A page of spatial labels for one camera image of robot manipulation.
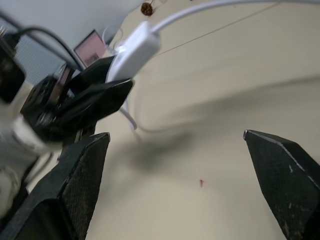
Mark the laptop with pinkish screen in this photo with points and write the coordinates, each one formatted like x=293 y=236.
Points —
x=90 y=48

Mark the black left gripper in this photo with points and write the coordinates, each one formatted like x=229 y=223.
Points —
x=45 y=110

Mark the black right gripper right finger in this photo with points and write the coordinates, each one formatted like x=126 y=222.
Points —
x=285 y=180

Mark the small brown pine cone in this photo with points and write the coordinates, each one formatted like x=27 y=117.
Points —
x=147 y=8

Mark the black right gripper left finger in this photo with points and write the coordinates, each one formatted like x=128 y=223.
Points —
x=62 y=190

